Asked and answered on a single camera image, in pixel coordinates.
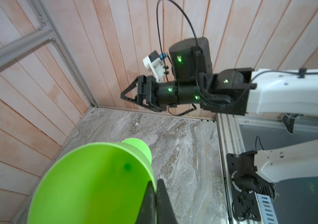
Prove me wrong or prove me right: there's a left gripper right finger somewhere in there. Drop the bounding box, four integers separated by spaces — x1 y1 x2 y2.
156 179 178 224

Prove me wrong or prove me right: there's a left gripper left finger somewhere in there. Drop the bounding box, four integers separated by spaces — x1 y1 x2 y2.
135 181 156 224

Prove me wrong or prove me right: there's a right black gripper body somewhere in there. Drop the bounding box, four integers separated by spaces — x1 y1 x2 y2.
135 75 166 112

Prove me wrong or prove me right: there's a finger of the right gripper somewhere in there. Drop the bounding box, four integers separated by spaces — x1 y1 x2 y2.
120 78 138 104

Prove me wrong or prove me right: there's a green wine glass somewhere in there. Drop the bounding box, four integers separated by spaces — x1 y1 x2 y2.
27 138 155 224

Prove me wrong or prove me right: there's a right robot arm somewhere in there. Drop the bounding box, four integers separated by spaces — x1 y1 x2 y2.
121 37 318 194

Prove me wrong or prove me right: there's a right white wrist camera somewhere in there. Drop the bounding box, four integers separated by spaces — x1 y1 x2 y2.
143 50 169 83

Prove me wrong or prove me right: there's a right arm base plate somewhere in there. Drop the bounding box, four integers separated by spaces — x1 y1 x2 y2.
226 151 261 222

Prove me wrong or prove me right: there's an aluminium frame rail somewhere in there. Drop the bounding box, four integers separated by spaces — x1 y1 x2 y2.
0 1 99 107

